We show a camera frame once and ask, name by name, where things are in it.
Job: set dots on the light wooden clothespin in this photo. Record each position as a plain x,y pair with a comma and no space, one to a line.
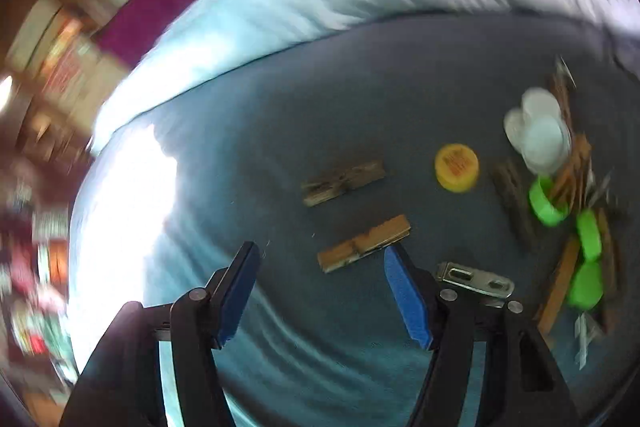
362,245

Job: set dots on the yellow bottle cap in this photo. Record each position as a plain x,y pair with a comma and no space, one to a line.
457,168

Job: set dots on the green bottle cap lower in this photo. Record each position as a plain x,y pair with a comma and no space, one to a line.
586,289

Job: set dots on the white plastic caps stack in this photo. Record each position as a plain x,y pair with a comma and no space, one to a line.
538,132

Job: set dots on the metal clip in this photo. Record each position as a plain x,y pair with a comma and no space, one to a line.
481,282

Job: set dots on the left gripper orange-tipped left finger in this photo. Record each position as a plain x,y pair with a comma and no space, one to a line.
229,290

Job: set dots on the green bottle cap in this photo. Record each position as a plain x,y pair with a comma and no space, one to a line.
545,211
589,235
586,289

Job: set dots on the dark weathered wooden clothespin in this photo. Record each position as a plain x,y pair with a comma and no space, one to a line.
341,181

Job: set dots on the magenta cloth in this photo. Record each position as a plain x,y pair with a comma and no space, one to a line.
136,26

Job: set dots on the green bottle cap middle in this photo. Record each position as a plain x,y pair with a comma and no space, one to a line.
589,235

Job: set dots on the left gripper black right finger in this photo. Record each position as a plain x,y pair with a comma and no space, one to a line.
414,292

